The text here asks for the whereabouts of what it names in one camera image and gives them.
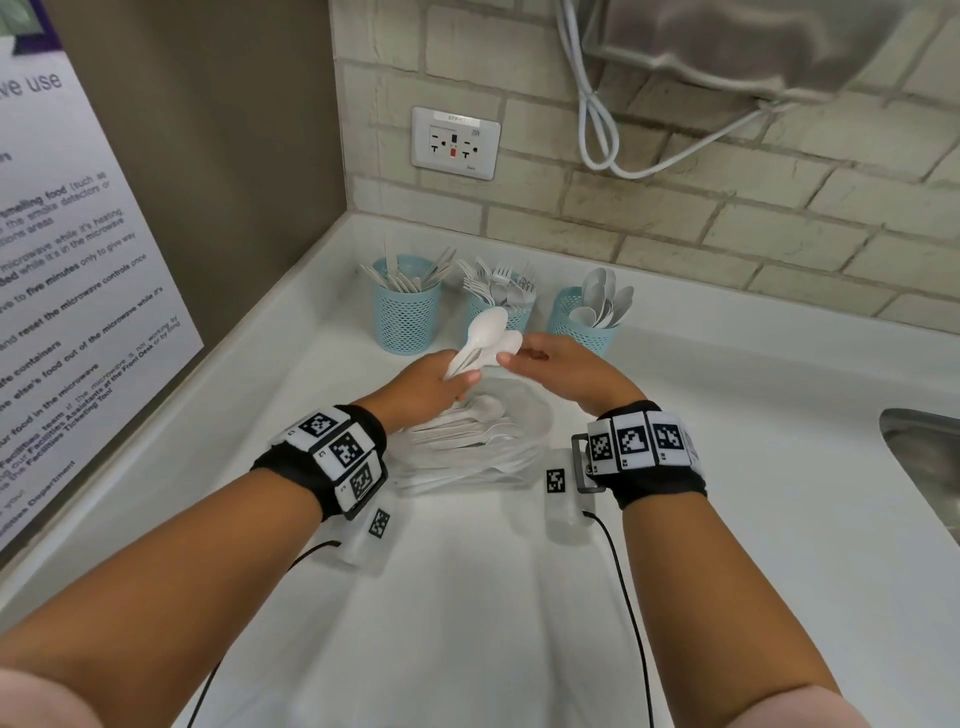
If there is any person's left hand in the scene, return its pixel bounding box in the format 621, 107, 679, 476
359, 348, 481, 433

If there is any person's right hand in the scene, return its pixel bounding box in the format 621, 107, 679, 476
496, 332, 648, 420

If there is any white plastic spoon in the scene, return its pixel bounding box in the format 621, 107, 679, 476
446, 307, 511, 380
461, 329, 524, 373

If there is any clear plastic bag of cutlery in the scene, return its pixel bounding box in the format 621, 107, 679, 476
386, 378, 556, 493

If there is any bunch of white plastic knives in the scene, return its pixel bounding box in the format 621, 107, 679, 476
359, 239, 459, 294

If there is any bunch of white plastic forks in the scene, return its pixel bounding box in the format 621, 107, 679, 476
455, 258, 538, 309

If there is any person's right forearm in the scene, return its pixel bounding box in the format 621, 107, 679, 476
618, 494, 841, 728

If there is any person's left forearm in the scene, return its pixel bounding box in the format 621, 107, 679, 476
0, 468, 328, 728

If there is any person's pink right sleeve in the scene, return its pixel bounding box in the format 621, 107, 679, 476
738, 686, 871, 728

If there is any person's pink sleeve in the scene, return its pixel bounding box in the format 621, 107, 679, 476
738, 686, 871, 728
0, 667, 99, 728

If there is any person's pink left sleeve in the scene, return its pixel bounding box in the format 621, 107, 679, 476
0, 667, 99, 728

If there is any black right wrist band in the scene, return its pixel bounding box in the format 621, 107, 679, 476
571, 399, 709, 511

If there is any black wrist band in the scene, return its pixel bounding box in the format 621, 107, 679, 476
571, 399, 709, 511
249, 404, 390, 523

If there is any black left wrist band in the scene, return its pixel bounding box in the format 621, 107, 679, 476
249, 404, 390, 523

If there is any dark sink basin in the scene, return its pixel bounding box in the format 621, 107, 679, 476
878, 407, 960, 549

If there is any white printed notice poster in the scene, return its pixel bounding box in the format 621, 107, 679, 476
0, 0, 205, 556

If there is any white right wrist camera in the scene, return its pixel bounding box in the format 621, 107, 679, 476
543, 449, 598, 530

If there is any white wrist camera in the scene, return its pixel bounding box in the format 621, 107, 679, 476
543, 449, 598, 530
335, 500, 399, 568

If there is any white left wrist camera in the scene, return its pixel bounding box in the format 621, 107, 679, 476
335, 500, 399, 568

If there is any black right camera cable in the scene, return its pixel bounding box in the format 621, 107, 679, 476
583, 511, 655, 728

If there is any black camera cable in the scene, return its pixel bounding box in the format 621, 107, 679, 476
583, 511, 655, 728
185, 539, 343, 728

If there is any white wall power outlet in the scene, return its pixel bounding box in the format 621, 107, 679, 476
410, 106, 502, 182

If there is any white power cable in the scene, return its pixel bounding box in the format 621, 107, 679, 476
558, 0, 789, 180

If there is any black left camera cable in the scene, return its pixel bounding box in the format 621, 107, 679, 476
185, 539, 343, 728

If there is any grey wall-mounted appliance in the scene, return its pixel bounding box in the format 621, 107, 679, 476
584, 0, 960, 103

